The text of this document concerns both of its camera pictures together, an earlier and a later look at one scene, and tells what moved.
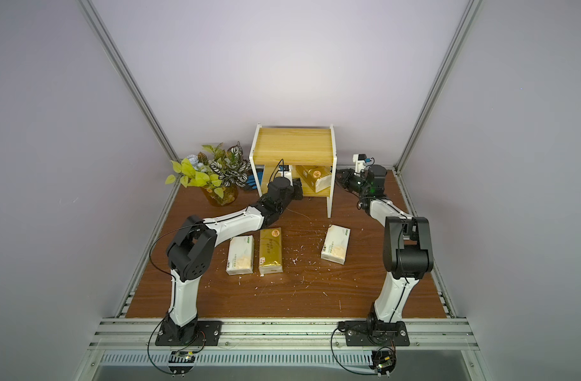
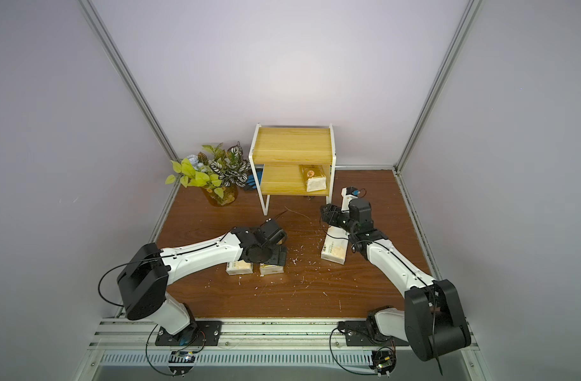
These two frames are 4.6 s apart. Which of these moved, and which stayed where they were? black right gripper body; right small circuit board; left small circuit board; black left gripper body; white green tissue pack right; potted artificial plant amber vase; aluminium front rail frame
Moved: black right gripper body; black left gripper body
Stayed: potted artificial plant amber vase; white green tissue pack right; right small circuit board; left small circuit board; aluminium front rail frame
